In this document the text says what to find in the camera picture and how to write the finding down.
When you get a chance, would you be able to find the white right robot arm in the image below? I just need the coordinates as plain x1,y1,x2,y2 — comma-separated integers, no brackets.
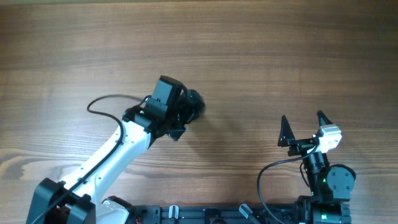
277,111,356,224

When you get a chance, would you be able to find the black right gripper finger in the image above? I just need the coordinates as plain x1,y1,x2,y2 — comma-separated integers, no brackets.
277,115,295,147
317,110,332,126

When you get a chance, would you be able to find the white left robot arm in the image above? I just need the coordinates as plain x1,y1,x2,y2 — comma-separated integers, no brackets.
27,76,205,223

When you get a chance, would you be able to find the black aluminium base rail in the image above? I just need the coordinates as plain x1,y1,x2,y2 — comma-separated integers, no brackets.
126,204,308,224

